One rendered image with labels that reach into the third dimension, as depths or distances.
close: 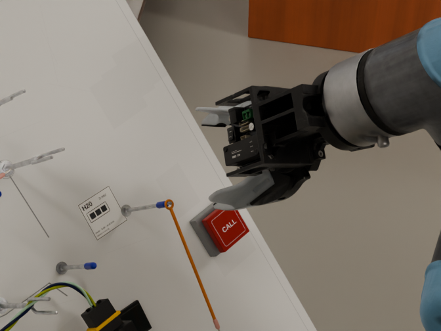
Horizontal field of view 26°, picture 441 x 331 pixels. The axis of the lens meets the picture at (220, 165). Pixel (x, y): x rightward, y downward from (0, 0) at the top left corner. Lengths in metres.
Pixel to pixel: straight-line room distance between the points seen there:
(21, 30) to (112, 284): 0.32
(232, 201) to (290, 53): 2.40
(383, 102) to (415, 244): 1.98
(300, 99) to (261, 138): 0.06
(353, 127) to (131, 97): 0.49
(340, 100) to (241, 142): 0.11
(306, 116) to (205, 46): 2.55
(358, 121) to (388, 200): 2.05
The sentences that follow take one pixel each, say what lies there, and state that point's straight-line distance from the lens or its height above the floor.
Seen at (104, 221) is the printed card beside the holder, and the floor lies 1.15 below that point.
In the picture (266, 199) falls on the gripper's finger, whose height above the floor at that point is 1.35.
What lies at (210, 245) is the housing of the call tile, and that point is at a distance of 1.23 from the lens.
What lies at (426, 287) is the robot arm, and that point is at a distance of 0.69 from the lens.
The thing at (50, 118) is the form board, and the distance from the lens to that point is 1.16.
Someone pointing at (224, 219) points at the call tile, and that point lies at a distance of 1.23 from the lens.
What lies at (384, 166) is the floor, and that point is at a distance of 2.93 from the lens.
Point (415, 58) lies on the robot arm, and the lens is 0.73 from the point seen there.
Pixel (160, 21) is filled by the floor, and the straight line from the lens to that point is 3.46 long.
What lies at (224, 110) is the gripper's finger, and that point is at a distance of 0.92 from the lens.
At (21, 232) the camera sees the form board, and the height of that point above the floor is 1.19.
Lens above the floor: 2.02
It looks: 44 degrees down
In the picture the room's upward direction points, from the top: straight up
